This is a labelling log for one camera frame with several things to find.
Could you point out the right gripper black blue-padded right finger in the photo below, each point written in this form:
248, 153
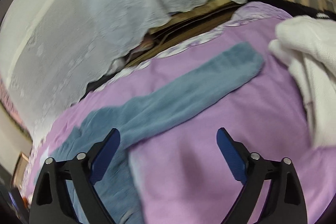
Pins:
284, 202

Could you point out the white folded cloth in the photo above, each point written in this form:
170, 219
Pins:
307, 47

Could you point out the purple bed sheet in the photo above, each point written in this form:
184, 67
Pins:
180, 175

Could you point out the blue fleece garment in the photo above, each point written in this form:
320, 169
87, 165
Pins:
143, 117

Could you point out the pink patterned cloth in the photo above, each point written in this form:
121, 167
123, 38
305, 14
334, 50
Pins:
12, 112

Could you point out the brown woven mat stack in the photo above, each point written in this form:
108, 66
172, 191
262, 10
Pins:
182, 26

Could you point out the white lace cover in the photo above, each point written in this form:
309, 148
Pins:
51, 49

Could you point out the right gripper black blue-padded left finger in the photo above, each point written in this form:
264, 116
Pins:
51, 200

